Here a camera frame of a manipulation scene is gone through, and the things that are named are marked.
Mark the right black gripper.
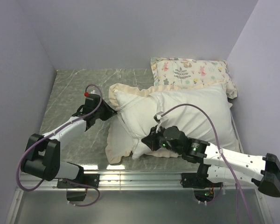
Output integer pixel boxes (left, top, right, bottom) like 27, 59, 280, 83
142, 125, 182, 155

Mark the grey pillowcase with cream ruffle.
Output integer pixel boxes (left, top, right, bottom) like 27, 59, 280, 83
105, 80, 240, 165

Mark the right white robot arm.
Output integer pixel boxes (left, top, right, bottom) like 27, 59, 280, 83
141, 126, 280, 197

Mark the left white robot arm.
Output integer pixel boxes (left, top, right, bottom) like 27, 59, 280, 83
18, 94, 117, 188

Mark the animal print pillow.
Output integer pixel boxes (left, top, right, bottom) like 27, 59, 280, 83
150, 57, 238, 99

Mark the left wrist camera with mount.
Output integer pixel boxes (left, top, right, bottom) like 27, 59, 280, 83
84, 90, 100, 100

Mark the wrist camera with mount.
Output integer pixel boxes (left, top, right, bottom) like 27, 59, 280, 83
84, 90, 100, 100
154, 112, 164, 133

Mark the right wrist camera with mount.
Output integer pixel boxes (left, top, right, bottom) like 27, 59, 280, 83
154, 112, 164, 133

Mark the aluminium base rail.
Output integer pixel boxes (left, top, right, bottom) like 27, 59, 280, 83
4, 98, 271, 224

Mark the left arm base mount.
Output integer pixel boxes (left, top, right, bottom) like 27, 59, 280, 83
56, 174, 100, 207

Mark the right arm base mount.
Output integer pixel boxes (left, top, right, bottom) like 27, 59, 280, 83
180, 171, 223, 206

